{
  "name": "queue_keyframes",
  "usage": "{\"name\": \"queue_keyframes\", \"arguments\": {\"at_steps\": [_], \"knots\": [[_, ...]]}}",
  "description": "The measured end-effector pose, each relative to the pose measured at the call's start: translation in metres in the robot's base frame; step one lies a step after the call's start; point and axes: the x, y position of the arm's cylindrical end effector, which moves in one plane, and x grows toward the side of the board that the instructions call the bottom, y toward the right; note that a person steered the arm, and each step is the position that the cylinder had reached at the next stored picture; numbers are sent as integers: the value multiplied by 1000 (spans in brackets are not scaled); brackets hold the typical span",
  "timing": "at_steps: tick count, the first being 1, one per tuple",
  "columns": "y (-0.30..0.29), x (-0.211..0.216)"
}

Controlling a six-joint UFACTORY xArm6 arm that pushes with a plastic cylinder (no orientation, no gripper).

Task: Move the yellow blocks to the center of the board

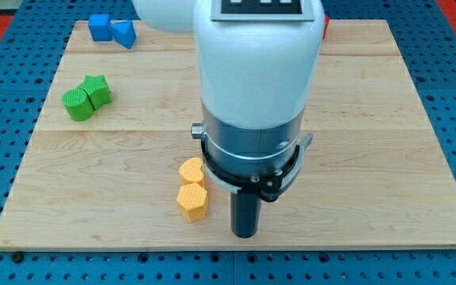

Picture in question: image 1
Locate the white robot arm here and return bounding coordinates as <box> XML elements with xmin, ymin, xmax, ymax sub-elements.
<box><xmin>133</xmin><ymin>0</ymin><xmax>325</xmax><ymax>202</ymax></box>

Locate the wooden board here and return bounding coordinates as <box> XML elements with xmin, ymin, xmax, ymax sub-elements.
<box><xmin>0</xmin><ymin>20</ymin><xmax>456</xmax><ymax>252</ymax></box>

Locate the yellow heart block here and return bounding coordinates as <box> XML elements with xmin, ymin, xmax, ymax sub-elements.
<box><xmin>178</xmin><ymin>157</ymin><xmax>204</xmax><ymax>187</ymax></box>

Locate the yellow hexagon block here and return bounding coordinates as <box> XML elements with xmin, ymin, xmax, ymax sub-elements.
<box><xmin>176</xmin><ymin>183</ymin><xmax>208</xmax><ymax>222</ymax></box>

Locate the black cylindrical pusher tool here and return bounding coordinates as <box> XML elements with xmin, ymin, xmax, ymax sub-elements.
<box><xmin>230</xmin><ymin>192</ymin><xmax>260</xmax><ymax>238</ymax></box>

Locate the black white fiducial marker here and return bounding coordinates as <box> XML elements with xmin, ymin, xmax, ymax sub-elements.
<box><xmin>211</xmin><ymin>0</ymin><xmax>315</xmax><ymax>21</ymax></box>

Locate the green star block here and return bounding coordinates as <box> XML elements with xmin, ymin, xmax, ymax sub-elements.
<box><xmin>78</xmin><ymin>75</ymin><xmax>112</xmax><ymax>110</ymax></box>

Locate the blue triangle block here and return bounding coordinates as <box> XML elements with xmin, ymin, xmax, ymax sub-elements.
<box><xmin>111</xmin><ymin>20</ymin><xmax>136</xmax><ymax>49</ymax></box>

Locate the green cylinder block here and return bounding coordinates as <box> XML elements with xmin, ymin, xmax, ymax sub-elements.
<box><xmin>62</xmin><ymin>89</ymin><xmax>94</xmax><ymax>121</ymax></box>

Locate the red block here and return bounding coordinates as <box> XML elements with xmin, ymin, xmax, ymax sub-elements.
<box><xmin>322</xmin><ymin>15</ymin><xmax>330</xmax><ymax>40</ymax></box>

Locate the blue cube block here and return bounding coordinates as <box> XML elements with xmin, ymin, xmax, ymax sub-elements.
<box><xmin>88</xmin><ymin>13</ymin><xmax>112</xmax><ymax>41</ymax></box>

